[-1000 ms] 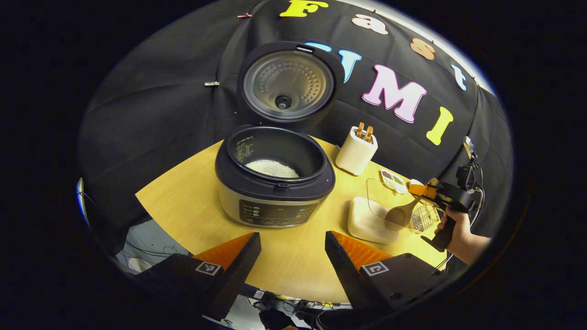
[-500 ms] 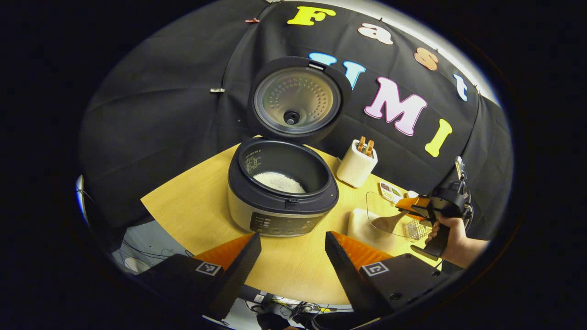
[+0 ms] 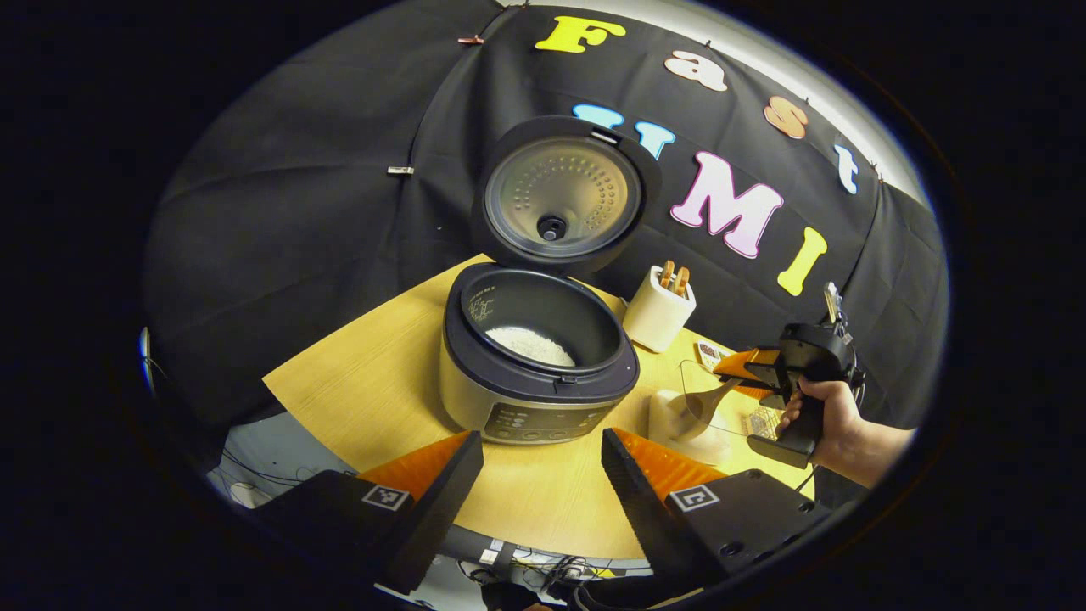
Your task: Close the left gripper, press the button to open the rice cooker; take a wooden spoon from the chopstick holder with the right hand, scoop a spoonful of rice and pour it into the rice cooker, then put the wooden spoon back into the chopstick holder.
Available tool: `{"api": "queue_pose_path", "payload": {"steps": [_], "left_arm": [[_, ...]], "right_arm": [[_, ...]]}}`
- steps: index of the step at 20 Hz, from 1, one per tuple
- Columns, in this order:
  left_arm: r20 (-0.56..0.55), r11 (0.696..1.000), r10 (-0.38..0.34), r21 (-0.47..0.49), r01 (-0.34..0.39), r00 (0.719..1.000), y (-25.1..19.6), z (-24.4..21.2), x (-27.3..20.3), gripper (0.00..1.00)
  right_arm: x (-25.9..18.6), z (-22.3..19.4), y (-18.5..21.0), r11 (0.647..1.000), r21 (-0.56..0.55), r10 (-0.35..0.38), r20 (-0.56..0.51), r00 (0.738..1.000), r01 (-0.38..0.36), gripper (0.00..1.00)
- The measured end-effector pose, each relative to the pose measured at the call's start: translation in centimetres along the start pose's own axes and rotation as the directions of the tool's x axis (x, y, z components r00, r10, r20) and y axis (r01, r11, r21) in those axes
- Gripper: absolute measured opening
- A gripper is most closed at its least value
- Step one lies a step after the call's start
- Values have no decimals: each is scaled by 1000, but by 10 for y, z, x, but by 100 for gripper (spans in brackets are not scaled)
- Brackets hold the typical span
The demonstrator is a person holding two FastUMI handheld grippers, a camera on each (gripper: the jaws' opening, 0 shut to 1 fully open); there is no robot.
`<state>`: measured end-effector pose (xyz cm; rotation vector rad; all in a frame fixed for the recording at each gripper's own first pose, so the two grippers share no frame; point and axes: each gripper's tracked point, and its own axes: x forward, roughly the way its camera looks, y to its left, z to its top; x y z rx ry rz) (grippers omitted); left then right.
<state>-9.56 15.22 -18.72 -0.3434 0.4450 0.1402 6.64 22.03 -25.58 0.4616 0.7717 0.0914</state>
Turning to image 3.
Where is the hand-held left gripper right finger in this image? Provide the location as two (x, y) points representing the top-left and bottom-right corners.
(601, 427), (837, 597)

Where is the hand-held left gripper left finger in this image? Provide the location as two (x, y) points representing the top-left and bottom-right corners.
(250, 430), (486, 597)

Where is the wooden spoon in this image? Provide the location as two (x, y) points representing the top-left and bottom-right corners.
(683, 376), (747, 423)

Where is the white rice box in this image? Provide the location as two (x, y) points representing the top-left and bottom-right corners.
(647, 359), (794, 466)

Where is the grey black rice cooker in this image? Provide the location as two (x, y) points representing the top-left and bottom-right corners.
(439, 115), (663, 446)

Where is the white rice heap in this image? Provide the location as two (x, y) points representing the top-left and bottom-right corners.
(484, 326), (578, 368)

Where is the white toaster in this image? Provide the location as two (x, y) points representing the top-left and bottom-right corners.
(622, 265), (697, 354)

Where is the black backdrop cloth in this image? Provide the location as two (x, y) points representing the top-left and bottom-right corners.
(143, 0), (949, 476)

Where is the black cables bundle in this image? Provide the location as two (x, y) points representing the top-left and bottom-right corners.
(471, 547), (654, 608)

